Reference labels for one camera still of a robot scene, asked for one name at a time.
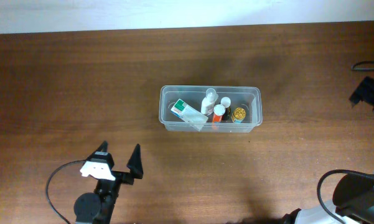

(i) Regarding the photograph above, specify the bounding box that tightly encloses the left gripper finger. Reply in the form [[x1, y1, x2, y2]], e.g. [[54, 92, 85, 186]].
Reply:
[[87, 141, 115, 170], [127, 144, 144, 179]]

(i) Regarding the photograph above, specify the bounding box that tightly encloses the white green medicine box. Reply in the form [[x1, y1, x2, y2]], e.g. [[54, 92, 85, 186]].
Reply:
[[171, 99, 208, 131]]

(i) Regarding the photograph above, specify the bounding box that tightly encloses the white spray bottle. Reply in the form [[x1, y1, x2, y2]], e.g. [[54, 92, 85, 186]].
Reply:
[[200, 88, 218, 116]]

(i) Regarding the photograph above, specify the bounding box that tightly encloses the orange tube white cap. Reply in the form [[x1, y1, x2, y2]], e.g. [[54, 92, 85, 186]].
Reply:
[[212, 104, 225, 130]]

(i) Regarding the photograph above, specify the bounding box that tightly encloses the dark bottle white cap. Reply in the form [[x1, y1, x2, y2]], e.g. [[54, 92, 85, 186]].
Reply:
[[220, 97, 231, 121]]

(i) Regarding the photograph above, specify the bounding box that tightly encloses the small jar gold lid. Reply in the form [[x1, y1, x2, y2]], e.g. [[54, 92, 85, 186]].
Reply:
[[231, 107, 246, 123]]

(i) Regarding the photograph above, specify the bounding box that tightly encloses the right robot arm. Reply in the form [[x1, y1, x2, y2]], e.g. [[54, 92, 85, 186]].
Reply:
[[278, 169, 374, 224]]

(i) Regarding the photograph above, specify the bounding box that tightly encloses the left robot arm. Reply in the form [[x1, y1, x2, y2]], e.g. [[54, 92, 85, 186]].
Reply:
[[73, 141, 144, 224]]

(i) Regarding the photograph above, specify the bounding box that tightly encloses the clear plastic container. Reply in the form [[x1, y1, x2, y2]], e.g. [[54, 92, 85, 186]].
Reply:
[[159, 85, 263, 133]]

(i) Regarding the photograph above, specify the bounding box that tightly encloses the left black cable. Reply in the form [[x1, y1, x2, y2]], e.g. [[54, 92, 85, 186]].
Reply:
[[45, 159, 87, 224]]

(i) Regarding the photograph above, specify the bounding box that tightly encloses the black cable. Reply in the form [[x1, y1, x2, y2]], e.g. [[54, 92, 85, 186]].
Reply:
[[45, 159, 87, 224], [316, 60, 374, 224]]

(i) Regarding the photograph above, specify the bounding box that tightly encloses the right black cable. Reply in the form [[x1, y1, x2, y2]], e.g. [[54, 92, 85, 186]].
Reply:
[[316, 60, 374, 224]]

